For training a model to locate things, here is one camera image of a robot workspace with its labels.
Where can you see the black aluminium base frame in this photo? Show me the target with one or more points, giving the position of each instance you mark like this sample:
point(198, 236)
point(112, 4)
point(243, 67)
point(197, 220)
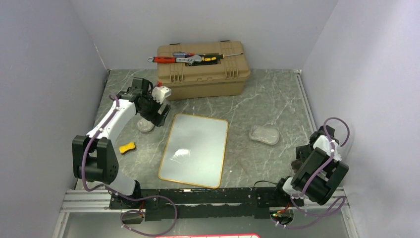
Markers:
point(162, 204)

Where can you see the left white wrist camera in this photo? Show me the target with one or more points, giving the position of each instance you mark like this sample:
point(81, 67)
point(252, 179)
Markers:
point(160, 94)

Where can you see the red handled adjustable wrench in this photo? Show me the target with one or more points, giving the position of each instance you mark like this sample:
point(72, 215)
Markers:
point(189, 60)

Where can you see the grey mesh scrubbing pad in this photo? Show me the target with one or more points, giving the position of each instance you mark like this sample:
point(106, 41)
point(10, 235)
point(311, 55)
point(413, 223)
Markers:
point(267, 135)

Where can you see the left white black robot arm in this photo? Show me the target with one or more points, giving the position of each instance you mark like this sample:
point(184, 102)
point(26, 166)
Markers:
point(94, 157)

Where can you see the yellow framed whiteboard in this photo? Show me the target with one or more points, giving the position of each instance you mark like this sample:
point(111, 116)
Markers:
point(195, 150)

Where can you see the dark brown scrubbing pad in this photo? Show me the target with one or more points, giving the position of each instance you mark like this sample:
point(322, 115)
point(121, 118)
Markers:
point(295, 166)

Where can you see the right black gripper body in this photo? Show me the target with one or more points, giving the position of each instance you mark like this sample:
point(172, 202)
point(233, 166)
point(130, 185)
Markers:
point(304, 151)

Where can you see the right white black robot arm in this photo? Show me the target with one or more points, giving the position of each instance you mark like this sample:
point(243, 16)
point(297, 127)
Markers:
point(321, 168)

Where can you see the tan plastic toolbox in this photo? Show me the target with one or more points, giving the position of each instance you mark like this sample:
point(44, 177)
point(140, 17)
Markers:
point(221, 77)

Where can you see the grey scrubbing pad left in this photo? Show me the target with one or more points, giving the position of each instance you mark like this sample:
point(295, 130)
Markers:
point(145, 126)

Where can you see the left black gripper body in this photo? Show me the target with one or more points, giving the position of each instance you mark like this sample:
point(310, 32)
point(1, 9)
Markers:
point(150, 111)

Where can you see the blue red handled screwdriver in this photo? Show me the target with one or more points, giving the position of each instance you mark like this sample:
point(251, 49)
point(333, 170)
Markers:
point(184, 54)

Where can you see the yellow bone shaped sponge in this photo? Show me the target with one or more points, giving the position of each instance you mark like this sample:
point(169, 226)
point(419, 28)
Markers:
point(127, 147)

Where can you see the yellow black handled screwdriver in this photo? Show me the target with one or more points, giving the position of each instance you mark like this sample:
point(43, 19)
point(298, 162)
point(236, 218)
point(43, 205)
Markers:
point(215, 57)

